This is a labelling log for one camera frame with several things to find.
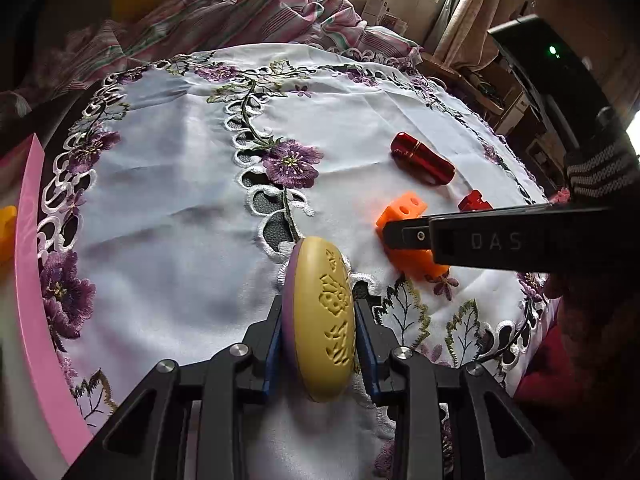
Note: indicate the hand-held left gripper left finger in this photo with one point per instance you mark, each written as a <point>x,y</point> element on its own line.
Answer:
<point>274,355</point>

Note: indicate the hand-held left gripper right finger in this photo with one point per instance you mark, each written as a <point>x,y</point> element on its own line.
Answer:
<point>364,355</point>

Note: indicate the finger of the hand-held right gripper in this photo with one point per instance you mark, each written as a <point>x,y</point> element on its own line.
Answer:
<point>407,232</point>

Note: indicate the orange holed toy block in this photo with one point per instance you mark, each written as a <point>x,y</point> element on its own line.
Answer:
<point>405,207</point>

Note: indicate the yellow oval toy mold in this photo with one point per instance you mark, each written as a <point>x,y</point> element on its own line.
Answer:
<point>322,310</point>

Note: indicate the pink cardboard box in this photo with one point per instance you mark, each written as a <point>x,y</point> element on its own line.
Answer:
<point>35,260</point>

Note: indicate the orange-yellow toy block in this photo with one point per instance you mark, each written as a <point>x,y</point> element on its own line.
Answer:
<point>6,230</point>

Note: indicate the person's right hand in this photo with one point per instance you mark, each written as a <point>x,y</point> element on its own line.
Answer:
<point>602,165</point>

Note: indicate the red metallic cylinder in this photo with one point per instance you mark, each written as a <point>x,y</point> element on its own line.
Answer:
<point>422,160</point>

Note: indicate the small red toy piece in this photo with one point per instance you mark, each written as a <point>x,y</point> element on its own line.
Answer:
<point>475,201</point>

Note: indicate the red cloth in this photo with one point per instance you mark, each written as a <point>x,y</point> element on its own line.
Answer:
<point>540,365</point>

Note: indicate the cluttered wooden shelf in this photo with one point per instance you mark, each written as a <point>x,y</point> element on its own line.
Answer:
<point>505,105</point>

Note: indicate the wooden nightstand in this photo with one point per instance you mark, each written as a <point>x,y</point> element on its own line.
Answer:
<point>440,67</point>

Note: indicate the white floral embroidered tablecloth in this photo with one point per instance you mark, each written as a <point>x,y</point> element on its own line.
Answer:
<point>175,170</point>

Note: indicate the white small boxes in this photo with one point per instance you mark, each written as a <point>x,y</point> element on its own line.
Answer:
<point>380,7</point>

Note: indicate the long pink curtain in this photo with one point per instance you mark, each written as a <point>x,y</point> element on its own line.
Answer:
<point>470,10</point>

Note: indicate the pink striped blanket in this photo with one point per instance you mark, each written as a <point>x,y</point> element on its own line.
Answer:
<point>225,15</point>

